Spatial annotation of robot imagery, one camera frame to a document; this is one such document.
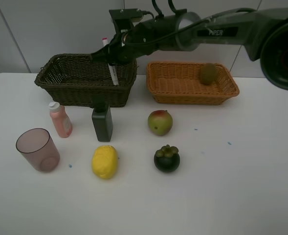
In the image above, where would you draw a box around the brown kiwi fruit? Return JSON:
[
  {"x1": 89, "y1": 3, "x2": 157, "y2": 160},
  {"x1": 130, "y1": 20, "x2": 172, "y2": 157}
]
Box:
[{"x1": 199, "y1": 63, "x2": 218, "y2": 85}]

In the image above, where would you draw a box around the green red mango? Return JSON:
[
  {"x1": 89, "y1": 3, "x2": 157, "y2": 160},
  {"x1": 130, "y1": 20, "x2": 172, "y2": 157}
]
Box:
[{"x1": 148, "y1": 110, "x2": 173, "y2": 136}]

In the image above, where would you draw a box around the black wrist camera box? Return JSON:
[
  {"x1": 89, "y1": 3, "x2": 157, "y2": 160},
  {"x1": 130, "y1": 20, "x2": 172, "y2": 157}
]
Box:
[{"x1": 109, "y1": 8, "x2": 144, "y2": 35}]

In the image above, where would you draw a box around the dark brown wicker basket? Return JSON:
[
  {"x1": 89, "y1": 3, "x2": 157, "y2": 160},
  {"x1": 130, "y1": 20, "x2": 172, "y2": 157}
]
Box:
[{"x1": 35, "y1": 53, "x2": 137, "y2": 107}]

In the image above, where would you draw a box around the white marker pink cap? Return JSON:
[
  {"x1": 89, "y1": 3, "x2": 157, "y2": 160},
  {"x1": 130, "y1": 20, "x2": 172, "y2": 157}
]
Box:
[{"x1": 102, "y1": 38, "x2": 119, "y2": 86}]

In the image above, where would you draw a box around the translucent pink plastic cup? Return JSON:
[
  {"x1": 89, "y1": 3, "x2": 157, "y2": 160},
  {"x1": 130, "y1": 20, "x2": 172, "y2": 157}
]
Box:
[{"x1": 16, "y1": 128, "x2": 60, "y2": 172}]

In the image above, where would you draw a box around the orange wicker basket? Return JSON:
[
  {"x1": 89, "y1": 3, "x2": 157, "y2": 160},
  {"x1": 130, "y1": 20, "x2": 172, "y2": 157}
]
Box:
[{"x1": 146, "y1": 62, "x2": 240, "y2": 105}]

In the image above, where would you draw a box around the black bottle green label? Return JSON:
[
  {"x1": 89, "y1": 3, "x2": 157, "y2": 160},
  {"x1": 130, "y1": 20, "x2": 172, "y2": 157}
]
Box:
[{"x1": 91, "y1": 95, "x2": 113, "y2": 142}]

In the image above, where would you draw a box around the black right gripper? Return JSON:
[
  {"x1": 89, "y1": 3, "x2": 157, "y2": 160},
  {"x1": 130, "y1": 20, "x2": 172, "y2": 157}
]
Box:
[{"x1": 89, "y1": 21, "x2": 163, "y2": 64}]

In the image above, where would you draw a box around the pink bottle white cap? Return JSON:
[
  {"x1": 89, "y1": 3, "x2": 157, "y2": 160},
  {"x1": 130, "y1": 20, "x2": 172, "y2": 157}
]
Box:
[{"x1": 48, "y1": 101, "x2": 72, "y2": 138}]

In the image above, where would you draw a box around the dark purple mangosteen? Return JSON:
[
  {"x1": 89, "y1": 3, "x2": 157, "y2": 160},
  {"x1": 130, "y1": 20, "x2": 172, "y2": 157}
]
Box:
[{"x1": 154, "y1": 145, "x2": 180, "y2": 173}]

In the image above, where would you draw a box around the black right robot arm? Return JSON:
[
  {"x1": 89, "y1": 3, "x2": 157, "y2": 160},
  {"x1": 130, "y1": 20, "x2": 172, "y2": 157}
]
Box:
[{"x1": 90, "y1": 8, "x2": 288, "y2": 90}]

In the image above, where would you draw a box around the yellow lemon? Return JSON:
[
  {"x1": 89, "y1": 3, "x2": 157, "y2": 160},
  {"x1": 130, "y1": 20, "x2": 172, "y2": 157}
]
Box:
[{"x1": 91, "y1": 145, "x2": 118, "y2": 180}]

